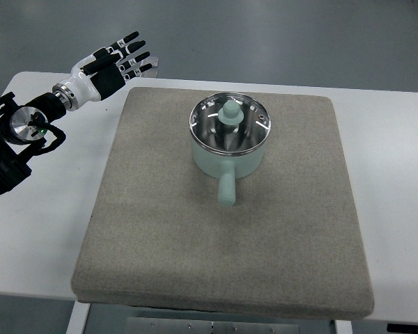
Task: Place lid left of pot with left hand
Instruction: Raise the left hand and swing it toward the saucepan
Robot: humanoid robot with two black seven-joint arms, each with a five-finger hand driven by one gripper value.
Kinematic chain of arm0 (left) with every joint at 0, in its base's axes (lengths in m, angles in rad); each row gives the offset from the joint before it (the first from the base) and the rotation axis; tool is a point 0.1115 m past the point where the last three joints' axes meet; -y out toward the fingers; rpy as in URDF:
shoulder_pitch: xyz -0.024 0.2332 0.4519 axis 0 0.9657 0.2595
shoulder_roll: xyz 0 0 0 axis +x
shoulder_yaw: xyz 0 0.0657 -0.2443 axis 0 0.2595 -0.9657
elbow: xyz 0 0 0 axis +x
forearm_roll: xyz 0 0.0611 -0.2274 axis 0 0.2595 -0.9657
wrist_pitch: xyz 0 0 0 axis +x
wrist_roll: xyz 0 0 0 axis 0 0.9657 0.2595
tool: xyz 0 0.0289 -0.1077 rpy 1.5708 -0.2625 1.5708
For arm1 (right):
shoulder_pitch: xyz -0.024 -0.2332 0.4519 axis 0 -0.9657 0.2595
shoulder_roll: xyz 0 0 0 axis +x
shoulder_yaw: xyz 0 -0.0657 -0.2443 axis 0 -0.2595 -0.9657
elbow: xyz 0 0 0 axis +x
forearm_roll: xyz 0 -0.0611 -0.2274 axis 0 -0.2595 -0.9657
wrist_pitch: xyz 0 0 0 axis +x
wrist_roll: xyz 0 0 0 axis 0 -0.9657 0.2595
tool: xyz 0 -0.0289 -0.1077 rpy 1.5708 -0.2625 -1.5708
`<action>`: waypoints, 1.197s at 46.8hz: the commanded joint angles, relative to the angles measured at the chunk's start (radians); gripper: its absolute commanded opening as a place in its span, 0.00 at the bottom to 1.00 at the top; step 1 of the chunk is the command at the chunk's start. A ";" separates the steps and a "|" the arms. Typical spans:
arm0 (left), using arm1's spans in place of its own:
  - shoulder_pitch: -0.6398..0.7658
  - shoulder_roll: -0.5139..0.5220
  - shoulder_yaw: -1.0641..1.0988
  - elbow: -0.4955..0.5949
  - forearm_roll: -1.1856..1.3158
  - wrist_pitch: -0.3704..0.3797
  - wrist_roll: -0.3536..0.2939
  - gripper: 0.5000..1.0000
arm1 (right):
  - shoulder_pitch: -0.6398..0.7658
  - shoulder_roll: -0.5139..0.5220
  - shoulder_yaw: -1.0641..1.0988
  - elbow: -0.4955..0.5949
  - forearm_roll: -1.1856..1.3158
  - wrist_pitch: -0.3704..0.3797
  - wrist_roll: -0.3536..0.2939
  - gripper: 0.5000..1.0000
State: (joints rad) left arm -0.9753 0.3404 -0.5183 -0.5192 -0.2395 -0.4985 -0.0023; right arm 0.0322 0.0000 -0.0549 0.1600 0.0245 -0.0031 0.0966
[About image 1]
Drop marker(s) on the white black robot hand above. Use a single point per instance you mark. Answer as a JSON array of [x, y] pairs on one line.
[[103, 73]]

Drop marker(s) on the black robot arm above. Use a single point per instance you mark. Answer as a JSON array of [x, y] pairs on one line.
[[26, 131]]

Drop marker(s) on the grey fabric mat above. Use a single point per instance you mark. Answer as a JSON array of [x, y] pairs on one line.
[[283, 241]]

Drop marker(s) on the glass lid green knob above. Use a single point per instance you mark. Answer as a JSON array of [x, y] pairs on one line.
[[229, 124]]

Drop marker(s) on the mint green pot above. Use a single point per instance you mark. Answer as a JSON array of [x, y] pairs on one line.
[[226, 163]]

